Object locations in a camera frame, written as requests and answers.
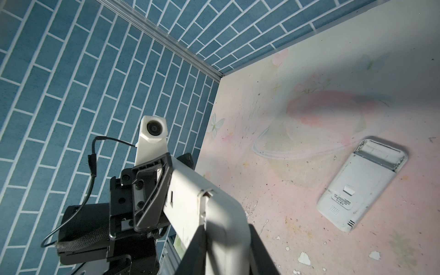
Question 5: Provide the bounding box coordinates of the left aluminium corner post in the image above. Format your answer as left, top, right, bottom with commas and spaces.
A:
97, 0, 223, 82

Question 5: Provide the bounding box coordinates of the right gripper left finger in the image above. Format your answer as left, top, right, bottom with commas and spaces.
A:
175, 225, 207, 275

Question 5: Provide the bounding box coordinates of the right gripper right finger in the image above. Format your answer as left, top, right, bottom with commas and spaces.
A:
249, 224, 279, 275

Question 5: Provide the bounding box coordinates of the white remote control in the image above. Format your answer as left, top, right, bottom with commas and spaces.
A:
163, 159, 251, 275
317, 137, 408, 233

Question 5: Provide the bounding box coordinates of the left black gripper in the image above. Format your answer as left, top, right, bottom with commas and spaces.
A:
56, 153, 194, 275

